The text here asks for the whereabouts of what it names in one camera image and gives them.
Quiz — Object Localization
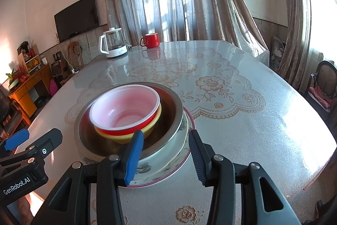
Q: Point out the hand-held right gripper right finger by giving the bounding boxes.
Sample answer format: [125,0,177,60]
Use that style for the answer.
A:
[188,129,302,225]

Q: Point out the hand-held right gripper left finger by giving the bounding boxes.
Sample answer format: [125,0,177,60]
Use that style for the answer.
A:
[29,129,144,225]

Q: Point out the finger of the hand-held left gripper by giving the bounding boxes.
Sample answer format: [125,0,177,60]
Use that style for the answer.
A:
[14,128,63,162]
[0,129,29,159]

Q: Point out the scalloped plate red blue print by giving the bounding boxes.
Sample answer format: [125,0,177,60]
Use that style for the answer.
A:
[80,109,192,183]

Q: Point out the yellow plastic bowl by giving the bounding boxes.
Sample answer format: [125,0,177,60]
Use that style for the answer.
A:
[94,105,162,145]

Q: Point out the red plastic bowl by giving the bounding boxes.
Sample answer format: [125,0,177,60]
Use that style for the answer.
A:
[89,85,160,136]

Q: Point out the stainless steel bowl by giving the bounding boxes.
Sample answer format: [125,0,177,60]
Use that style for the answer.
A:
[73,81,184,159]

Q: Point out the person's left forearm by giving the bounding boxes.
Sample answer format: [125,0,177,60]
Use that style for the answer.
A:
[16,193,45,218]

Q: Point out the orange wooden cabinet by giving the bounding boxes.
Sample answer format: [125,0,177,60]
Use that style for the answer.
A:
[8,64,52,119]

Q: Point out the pink bag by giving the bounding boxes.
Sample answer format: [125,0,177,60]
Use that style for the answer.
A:
[49,80,58,97]

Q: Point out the potted green plant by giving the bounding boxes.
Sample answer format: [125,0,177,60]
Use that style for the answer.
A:
[5,68,20,90]

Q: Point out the black speaker box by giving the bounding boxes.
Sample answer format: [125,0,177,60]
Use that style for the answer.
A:
[51,60,64,77]

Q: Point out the small shelf with ornaments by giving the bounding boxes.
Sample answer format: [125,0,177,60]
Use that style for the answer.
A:
[17,40,43,75]

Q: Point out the wooden chair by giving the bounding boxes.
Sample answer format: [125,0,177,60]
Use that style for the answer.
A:
[67,41,85,73]

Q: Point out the white electric glass kettle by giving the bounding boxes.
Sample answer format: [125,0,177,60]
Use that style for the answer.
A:
[99,27,128,58]

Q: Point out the red mug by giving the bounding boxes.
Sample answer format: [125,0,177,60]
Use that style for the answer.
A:
[139,33,160,49]

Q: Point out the black flat television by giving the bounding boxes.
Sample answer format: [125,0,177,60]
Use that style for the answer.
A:
[54,0,100,43]

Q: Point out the grey sack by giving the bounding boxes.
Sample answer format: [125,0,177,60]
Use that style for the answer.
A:
[271,36,287,70]

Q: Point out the red seat cushion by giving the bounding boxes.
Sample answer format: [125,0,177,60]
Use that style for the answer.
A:
[309,86,335,109]

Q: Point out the dark round-back chair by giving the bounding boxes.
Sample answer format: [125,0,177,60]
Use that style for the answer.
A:
[304,60,337,120]

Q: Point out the narrow grey sheer curtain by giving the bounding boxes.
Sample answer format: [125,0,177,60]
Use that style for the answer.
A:
[274,0,325,94]

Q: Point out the black armchair with wooden frame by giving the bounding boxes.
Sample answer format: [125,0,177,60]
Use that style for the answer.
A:
[0,88,31,141]

